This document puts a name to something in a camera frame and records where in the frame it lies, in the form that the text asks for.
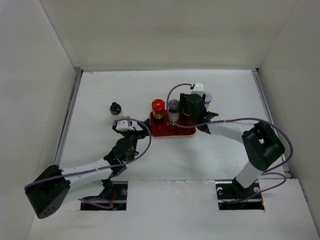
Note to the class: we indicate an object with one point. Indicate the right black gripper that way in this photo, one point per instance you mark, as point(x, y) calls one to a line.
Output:
point(183, 101)

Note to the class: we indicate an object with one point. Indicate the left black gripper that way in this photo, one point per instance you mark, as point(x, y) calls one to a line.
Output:
point(141, 134)

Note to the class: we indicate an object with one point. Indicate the grey lid spice jar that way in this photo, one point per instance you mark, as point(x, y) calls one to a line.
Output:
point(207, 100)

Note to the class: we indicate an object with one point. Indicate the black cap white bottle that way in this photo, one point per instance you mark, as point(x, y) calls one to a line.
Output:
point(116, 111)

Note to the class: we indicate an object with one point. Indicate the clear cap grinder bottle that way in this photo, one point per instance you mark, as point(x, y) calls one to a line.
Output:
point(173, 112)

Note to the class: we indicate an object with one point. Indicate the red lid sauce jar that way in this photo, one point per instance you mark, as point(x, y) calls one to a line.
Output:
point(158, 110)

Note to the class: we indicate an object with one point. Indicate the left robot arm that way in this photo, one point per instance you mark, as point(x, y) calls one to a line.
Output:
point(57, 186)

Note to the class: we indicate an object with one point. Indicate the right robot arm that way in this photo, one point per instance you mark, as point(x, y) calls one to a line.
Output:
point(261, 146)

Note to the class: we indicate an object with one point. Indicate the red lacquer tray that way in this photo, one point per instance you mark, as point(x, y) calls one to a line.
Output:
point(164, 128)

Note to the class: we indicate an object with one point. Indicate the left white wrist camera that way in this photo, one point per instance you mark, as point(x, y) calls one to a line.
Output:
point(123, 125)

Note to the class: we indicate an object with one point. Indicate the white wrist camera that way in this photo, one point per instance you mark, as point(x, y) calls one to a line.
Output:
point(197, 88)
point(123, 125)

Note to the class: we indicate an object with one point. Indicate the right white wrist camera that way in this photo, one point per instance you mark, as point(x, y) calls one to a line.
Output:
point(197, 88)

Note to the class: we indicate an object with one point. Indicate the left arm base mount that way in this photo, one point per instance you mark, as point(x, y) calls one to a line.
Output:
point(113, 197)

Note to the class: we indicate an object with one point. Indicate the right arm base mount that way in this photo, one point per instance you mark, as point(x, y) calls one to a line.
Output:
point(231, 200)

